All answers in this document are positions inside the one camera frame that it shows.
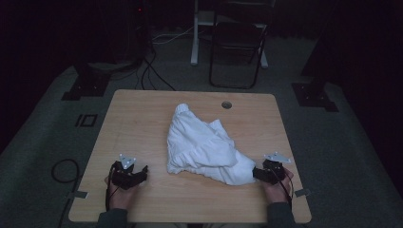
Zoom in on black folding chair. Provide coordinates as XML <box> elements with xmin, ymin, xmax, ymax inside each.
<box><xmin>208</xmin><ymin>0</ymin><xmax>268</xmax><ymax>90</ymax></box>

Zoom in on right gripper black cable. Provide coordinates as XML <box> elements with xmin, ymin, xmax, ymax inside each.
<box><xmin>269</xmin><ymin>169</ymin><xmax>295</xmax><ymax>204</ymax></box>

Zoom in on dark equipment tower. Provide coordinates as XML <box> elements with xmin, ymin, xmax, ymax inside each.
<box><xmin>104</xmin><ymin>0</ymin><xmax>150</xmax><ymax>66</ymax></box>

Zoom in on person's left hand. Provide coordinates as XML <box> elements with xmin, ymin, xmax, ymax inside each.
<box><xmin>105</xmin><ymin>176</ymin><xmax>138</xmax><ymax>211</ymax></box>

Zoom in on white floor cable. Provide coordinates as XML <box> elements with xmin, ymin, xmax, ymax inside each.
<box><xmin>151</xmin><ymin>26</ymin><xmax>196</xmax><ymax>46</ymax></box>

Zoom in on black floor cables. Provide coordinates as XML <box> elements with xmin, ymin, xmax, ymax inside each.
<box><xmin>135</xmin><ymin>44</ymin><xmax>177</xmax><ymax>92</ymax></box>

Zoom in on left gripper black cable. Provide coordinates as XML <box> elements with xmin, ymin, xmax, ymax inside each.
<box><xmin>105</xmin><ymin>165</ymin><xmax>121</xmax><ymax>212</ymax></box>

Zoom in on white cloth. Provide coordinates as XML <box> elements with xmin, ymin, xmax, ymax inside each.
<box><xmin>166</xmin><ymin>103</ymin><xmax>257</xmax><ymax>186</ymax></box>

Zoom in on white metal stand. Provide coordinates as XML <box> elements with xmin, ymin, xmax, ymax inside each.
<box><xmin>190</xmin><ymin>0</ymin><xmax>269</xmax><ymax>69</ymax></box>

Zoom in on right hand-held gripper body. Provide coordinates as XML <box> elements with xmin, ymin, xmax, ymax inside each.
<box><xmin>261</xmin><ymin>151</ymin><xmax>292</xmax><ymax>186</ymax></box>

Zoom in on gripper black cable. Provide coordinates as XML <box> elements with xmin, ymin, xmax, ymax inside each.
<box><xmin>269</xmin><ymin>169</ymin><xmax>295</xmax><ymax>204</ymax></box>
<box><xmin>105</xmin><ymin>165</ymin><xmax>121</xmax><ymax>212</ymax></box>

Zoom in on black stand base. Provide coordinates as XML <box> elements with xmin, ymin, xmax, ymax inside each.
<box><xmin>291</xmin><ymin>0</ymin><xmax>340</xmax><ymax>113</ymax></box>
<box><xmin>61</xmin><ymin>62</ymin><xmax>112</xmax><ymax>102</ymax></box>

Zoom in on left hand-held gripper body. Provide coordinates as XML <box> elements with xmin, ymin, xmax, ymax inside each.
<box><xmin>109</xmin><ymin>153</ymin><xmax>143</xmax><ymax>191</ymax></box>

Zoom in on person's right hand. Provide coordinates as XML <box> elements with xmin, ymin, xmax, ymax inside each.
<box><xmin>259</xmin><ymin>166</ymin><xmax>295</xmax><ymax>204</ymax></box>

